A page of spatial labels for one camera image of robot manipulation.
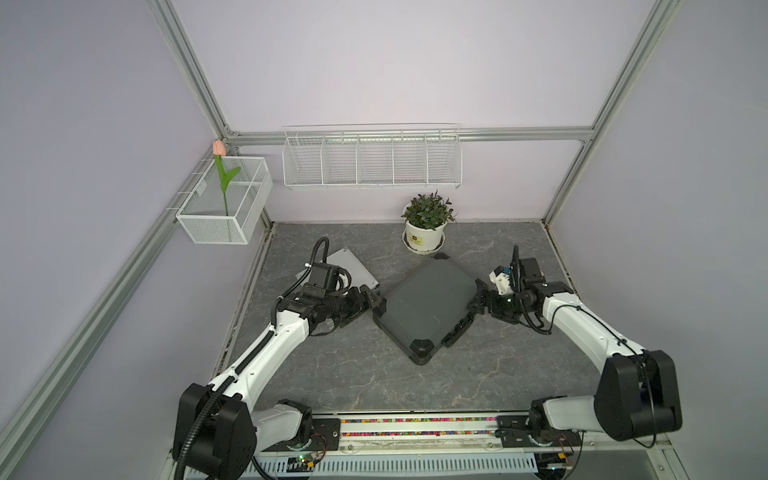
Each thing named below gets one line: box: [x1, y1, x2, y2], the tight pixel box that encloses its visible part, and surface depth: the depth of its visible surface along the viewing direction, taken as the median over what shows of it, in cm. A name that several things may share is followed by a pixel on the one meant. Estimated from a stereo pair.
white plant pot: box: [405, 220, 448, 252], surface depth 109 cm
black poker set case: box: [373, 252, 482, 365], surface depth 88 cm
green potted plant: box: [400, 190, 458, 231], surface depth 101 cm
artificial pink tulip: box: [213, 139, 241, 217], surface depth 87 cm
